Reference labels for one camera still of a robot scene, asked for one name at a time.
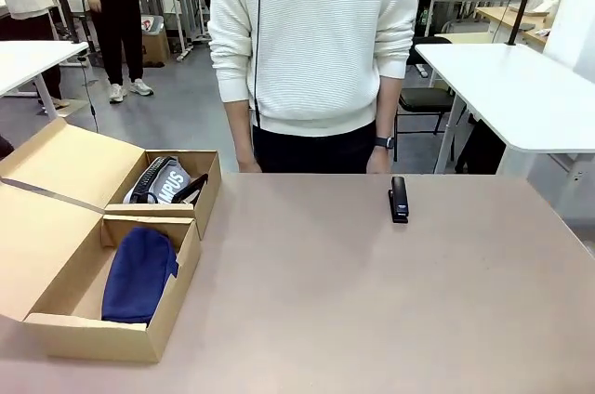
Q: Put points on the black trousers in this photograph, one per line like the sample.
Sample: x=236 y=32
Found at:
x=316 y=150

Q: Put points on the black closed stapler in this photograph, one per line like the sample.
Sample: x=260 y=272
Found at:
x=399 y=201

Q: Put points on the black chair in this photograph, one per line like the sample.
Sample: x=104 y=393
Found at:
x=425 y=99

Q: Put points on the cardboard carton on floor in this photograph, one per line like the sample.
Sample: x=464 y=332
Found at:
x=155 y=43

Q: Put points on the grey printed pencil case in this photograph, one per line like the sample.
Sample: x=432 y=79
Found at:
x=172 y=182

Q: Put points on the person's left hand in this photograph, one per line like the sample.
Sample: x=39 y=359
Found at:
x=379 y=161

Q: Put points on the large white table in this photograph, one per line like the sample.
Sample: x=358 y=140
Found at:
x=506 y=92

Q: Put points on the person's left forearm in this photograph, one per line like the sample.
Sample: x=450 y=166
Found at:
x=388 y=106

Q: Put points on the black wrist watch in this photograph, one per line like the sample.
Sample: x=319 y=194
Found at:
x=385 y=142

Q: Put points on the bystander in black clothes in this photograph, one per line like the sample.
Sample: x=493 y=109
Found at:
x=116 y=17

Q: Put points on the person's right hand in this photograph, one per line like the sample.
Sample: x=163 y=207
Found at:
x=249 y=166

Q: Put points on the white knit sweater torso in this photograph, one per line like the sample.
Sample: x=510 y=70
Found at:
x=316 y=41

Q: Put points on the person's right forearm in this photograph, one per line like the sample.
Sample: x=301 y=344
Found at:
x=239 y=129

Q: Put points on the navy blue pencil case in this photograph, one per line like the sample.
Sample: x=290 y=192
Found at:
x=137 y=273

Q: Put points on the cardboard box with open lid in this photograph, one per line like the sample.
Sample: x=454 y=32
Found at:
x=51 y=245

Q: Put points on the wooden background table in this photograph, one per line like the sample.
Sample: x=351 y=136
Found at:
x=506 y=17

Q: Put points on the white table with rounded corner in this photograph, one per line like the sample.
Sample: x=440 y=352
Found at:
x=28 y=59

